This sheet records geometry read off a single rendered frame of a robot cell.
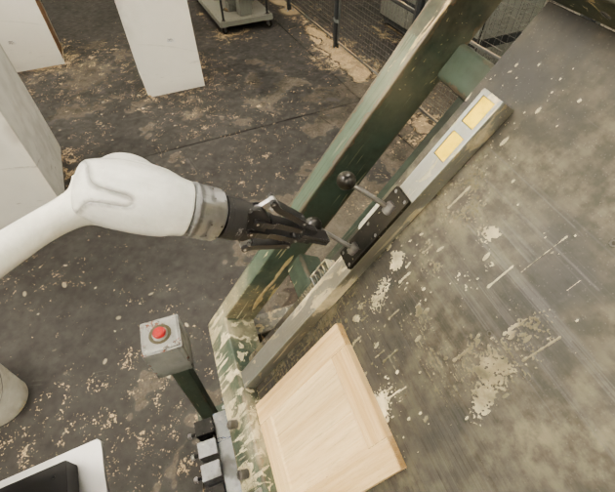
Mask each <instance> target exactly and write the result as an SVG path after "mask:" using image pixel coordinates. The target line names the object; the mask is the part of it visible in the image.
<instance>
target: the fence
mask: <svg viewBox="0 0 615 492"><path fill-rule="evenodd" d="M482 97H485V98H487V99H488V100H490V101H491V102H492V103H494V104H495V105H494V106H493V107H492V108H491V109H490V110H489V111H488V112H487V113H486V115H485V116H484V117H483V118H482V119H481V120H480V121H479V122H478V124H477V125H476V126H475V127H474V128H473V129H471V128H470V127H469V126H468V125H467V124H465V123H464V122H463V120H464V118H465V117H466V116H467V115H468V114H469V113H470V111H471V110H472V109H473V108H474V107H475V106H476V104H477V103H478V102H479V101H480V100H481V99H482ZM513 112H514V110H513V109H512V108H510V107H509V106H508V105H506V104H505V103H504V102H502V101H501V100H500V99H498V98H497V97H496V96H495V95H493V94H492V93H491V92H489V91H488V90H487V89H485V88H484V89H483V90H482V91H481V92H480V93H479V95H478V96H477V97H476V98H475V99H474V101H473V102H472V103H471V104H470V105H469V107H468V108H467V109H466V110H465V111H464V112H463V114H462V115H461V116H460V117H459V118H458V119H457V121H456V122H455V123H454V124H453V125H452V126H451V128H450V129H449V130H448V131H447V132H446V133H445V135H444V136H443V137H442V138H441V139H440V140H439V142H438V143H437V144H436V145H435V146H434V147H433V149H432V150H431V151H430V152H429V153H428V155H427V156H426V157H425V158H424V159H423V160H422V162H421V163H420V164H419V165H418V166H417V167H416V169H415V170H414V171H413V172H412V173H411V175H410V176H409V177H408V178H407V179H406V180H405V182H404V183H403V184H402V185H401V186H400V187H401V189H402V190H403V191H404V193H405V194H406V195H407V197H408V198H409V199H410V201H411V204H410V205H409V206H408V207H407V209H406V210H405V211H404V212H403V213H402V214H401V215H400V216H399V217H398V219H397V220H396V221H395V222H394V223H393V224H392V225H391V226H390V227H389V229H388V230H387V231H386V232H385V233H384V234H383V235H382V236H381V238H380V239H379V240H378V241H377V242H376V243H375V244H374V245H373V246H372V247H371V249H370V250H369V251H368V252H367V253H366V254H365V255H364V256H363V257H362V259H361V260H360V261H359V262H358V263H357V264H356V265H355V266H354V267H353V269H348V268H347V266H346V264H345V262H344V260H343V258H342V256H341V257H340V258H339V259H338V260H337V261H336V262H335V263H334V264H333V265H332V266H331V267H330V269H329V270H328V271H327V272H326V273H325V274H324V276H323V277H322V278H321V279H320V280H319V281H318V283H317V284H316V285H315V286H314V287H313V288H312V290H311V291H310V292H309V293H308V294H307V296H306V297H305V298H304V299H303V300H302V301H301V303H300V304H299V305H298V306H297V307H296V308H295V310H294V311H293V312H292V313H291V314H290V315H289V317H288V318H287V319H286V320H285V321H284V323H283V324H282V325H281V326H280V327H279V328H278V330H277V331H276V332H275V333H274V334H273V335H272V337H271V338H270V339H269V340H268V341H267V342H266V344H265V345H264V346H263V347H262V348H261V350H260V351H259V352H258V353H257V354H256V355H255V357H254V358H253V359H252V360H251V361H250V362H249V364H248V365H247V366H246V367H245V368H244V369H243V371H242V372H241V377H242V381H243V385H244V388H245V389H248V388H256V387H257V386H258V385H259V384H260V383H261V382H262V381H263V379H264V378H265V377H266V376H267V375H268V374H269V373H270V372H271V371H272V370H273V369H274V368H275V366H276V365H277V364H278V363H279V362H280V361H281V360H282V359H283V358H284V357H285V356H286V355H287V354H288V353H289V351H290V350H291V349H292V348H293V347H294V346H295V345H296V344H297V343H298V342H299V341H300V340H301V339H302V338H303V336H304V335H305V334H306V333H307V332H308V331H309V330H310V329H311V328H312V327H313V326H314V325H315V324H316V322H317V321H318V320H319V319H320V318H321V317H322V316H323V315H324V314H325V313H326V312H327V311H328V310H329V309H330V307H331V306H332V305H333V304H334V303H336V302H337V301H338V300H339V299H340V298H341V297H342V296H343V295H344V293H345V292H346V290H347V289H348V288H349V287H350V286H351V285H352V284H353V283H354V282H355V281H356V280H357V278H358V277H359V276H360V275H361V274H362V273H363V272H364V271H365V270H366V269H367V268H368V267H369V266H370V265H371V264H372V263H373V262H374V261H375V260H376V259H377V258H378V257H379V256H380V255H381V254H382V253H383V252H384V251H385V249H386V248H387V247H388V246H389V245H390V244H391V243H392V241H393V240H394V239H395V238H396V237H397V236H398V234H399V233H400V232H401V231H402V230H404V229H405V228H406V227H407V226H408V225H409V224H410V223H411V222H412V220H413V219H414V218H415V217H416V216H417V215H418V214H419V213H420V212H421V211H422V210H423V209H424V208H425V207H426V205H427V204H428V203H429V202H430V201H431V200H432V199H433V198H434V197H435V196H436V195H437V194H438V193H439V191H440V190H441V189H442V188H443V187H444V186H445V185H446V184H447V183H448V182H449V181H450V180H451V179H452V178H453V176H454V175H455V174H456V173H457V172H458V171H459V170H460V169H461V168H462V167H463V166H464V165H465V164H466V163H467V161H468V160H469V159H470V158H471V157H472V156H473V155H474V154H475V153H476V152H477V151H478V150H479V149H480V147H481V146H482V145H483V144H484V143H485V142H486V141H487V140H488V139H489V138H490V137H491V136H492V135H493V134H494V132H495V131H496V130H497V129H498V128H499V127H500V126H501V125H502V124H503V123H504V122H505V121H506V120H507V119H508V117H509V116H510V115H511V114H512V113H513ZM453 131H455V132H457V133H458V134H459V135H460V136H461V137H462V138H463V140H462V142H461V143H460V144H459V145H458V146H457V147H456V148H455V149H454V151H453V152H452V153H451V154H450V155H449V156H448V157H447V158H446V159H445V161H444V162H442V161H441V159H440V158H439V157H438V156H437V155H436V154H435V152H436V151H437V150H438V148H439V147H440V146H441V145H442V144H443V143H444V142H445V140H446V139H447V138H448V137H449V136H450V135H451V133H452V132H453Z"/></svg>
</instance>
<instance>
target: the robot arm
mask: <svg viewBox="0 0 615 492"><path fill-rule="evenodd" d="M266 209H269V210H270V211H271V212H273V211H275V212H276V213H277V214H279V215H281V216H283V217H285V218H283V217H279V216H275V215H273V214H272V213H270V212H267V210H266ZM82 226H102V227H105V228H110V229H114V230H119V231H123V232H128V233H134V234H140V235H147V236H159V237H162V236H171V235H176V236H182V237H186V238H188V237H190V238H196V239H202V240H208V241H212V240H215V239H216V238H221V239H226V240H232V241H234V240H238V241H239V244H240V248H241V251H242V252H248V251H252V250H269V249H289V248H291V244H293V243H297V242H299V243H305V244H309V243H315V244H320V245H325V246H326V245H327V244H328V243H329V242H330V239H329V237H328V235H327V233H326V231H325V230H321V229H317V228H316V227H315V226H314V225H308V223H307V221H306V219H305V216H304V214H302V213H300V212H298V211H297V210H295V209H293V208H291V207H289V206H288V205H286V204H284V203H282V202H280V201H279V200H277V199H276V197H275V196H274V195H273V194H272V193H269V194H268V195H267V199H266V200H265V201H263V202H261V203H260V202H258V201H256V202H248V201H246V200H244V199H242V198H239V197H235V196H231V195H227V194H225V192H224V191H223V190H222V189H220V188H217V187H213V186H209V185H205V184H200V183H198V182H192V181H189V180H186V179H184V178H182V177H180V176H178V175H177V174H175V173H173V172H171V171H170V170H168V169H165V168H163V167H160V166H157V165H154V164H151V163H150V162H148V161H147V160H145V159H144V158H142V157H139V156H138V155H135V154H131V153H126V152H115V153H110V154H108V155H106V156H104V157H102V158H92V159H85V160H83V161H82V162H81V163H80V164H79V165H78V167H77V169H76V171H75V174H74V175H73V176H71V182H70V185H69V187H68V189H67V190H66V191H65V192H64V193H63V194H61V195H60V196H58V197H57V198H55V199H54V200H52V201H50V202H48V203H47V204H45V205H43V206H41V207H40V208H38V209H36V210H34V211H32V212H31V213H29V214H27V215H25V216H24V217H22V218H20V219H19V220H17V221H15V222H13V223H12V224H10V225H7V226H6V227H4V228H2V229H1V230H0V278H2V277H3V276H4V275H6V274H7V273H8V272H10V271H11V270H12V269H14V268H15V267H17V266H18V265H19V264H21V263H22V262H23V261H25V260H26V259H28V258H29V257H30V256H32V255H33V254H34V253H36V252H37V251H38V250H40V249H41V248H43V247H44V246H46V245H47V244H49V243H50V242H52V241H54V240H55V239H57V238H59V237H61V236H62V235H64V234H66V233H68V232H70V231H73V230H75V229H77V228H79V227H82ZM281 242H283V243H281Z"/></svg>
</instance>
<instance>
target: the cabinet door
mask: <svg viewBox="0 0 615 492"><path fill-rule="evenodd" d="M256 409H257V413H258V417H259V421H260V424H261V428H262V432H263V436H264V440H265V444H266V451H267V454H268V458H269V462H270V466H271V470H272V474H273V477H274V481H275V485H276V489H277V492H365V491H367V490H369V489H371V488H372V487H374V486H376V485H378V484H379V483H381V482H383V481H385V480H386V479H388V478H390V477H391V476H393V475H395V474H397V473H398V472H401V471H403V470H404V469H406V467H407V466H406V464H405V462H404V460H403V458H402V455H401V453H400V451H399V449H398V447H397V444H396V442H395V440H394V438H393V436H392V433H391V431H390V428H389V426H388V423H387V421H386V419H385V417H384V415H383V412H382V410H381V408H380V406H379V404H378V401H377V399H376V397H375V395H374V393H373V391H372V389H371V387H370V385H369V383H368V380H367V378H366V376H365V374H364V372H363V370H362V367H361V365H360V363H359V361H358V359H357V356H356V354H355V352H354V350H353V348H352V345H351V343H350V341H349V338H348V335H347V333H346V331H345V329H344V327H343V324H342V323H336V324H335V325H334V326H333V327H332V328H331V329H330V330H329V331H328V332H327V333H326V334H325V335H324V336H323V337H322V338H321V339H320V340H319V341H318V342H317V343H316V344H315V345H314V346H313V347H312V348H311V349H310V350H309V351H308V352H307V353H306V354H305V355H304V356H303V357H302V358H301V359H300V360H299V361H298V362H297V364H296V365H295V366H294V367H293V368H292V369H291V370H290V371H289V372H288V373H287V374H286V375H285V376H284V377H283V378H282V379H281V380H280V381H279V382H278V383H277V384H276V385H275V386H274V387H273V388H272V389H271V390H270V391H269V392H268V393H267V394H266V395H265V396H264V397H263V398H262V399H261V400H260V401H259V402H258V403H257V404H256Z"/></svg>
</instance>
